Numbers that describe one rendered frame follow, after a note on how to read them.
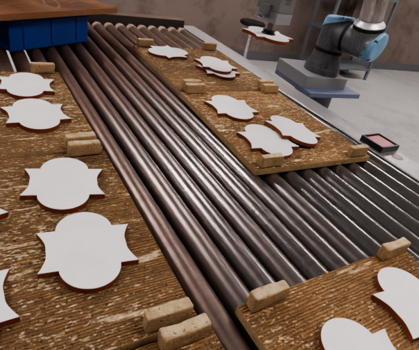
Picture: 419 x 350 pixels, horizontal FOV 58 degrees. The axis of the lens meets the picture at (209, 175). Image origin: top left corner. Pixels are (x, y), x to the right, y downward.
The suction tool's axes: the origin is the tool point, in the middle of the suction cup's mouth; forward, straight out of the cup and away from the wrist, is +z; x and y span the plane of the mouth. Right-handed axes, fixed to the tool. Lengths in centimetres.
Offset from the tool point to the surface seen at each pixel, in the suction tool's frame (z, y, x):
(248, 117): 15.6, 16.0, -17.7
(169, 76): 16.6, -16.4, -20.8
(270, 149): 15.6, 31.0, -25.1
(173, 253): 19, 45, -61
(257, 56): 104, -269, 304
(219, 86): 16.5, -5.7, -9.3
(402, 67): 103, -191, 574
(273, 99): 16.5, 7.2, 2.1
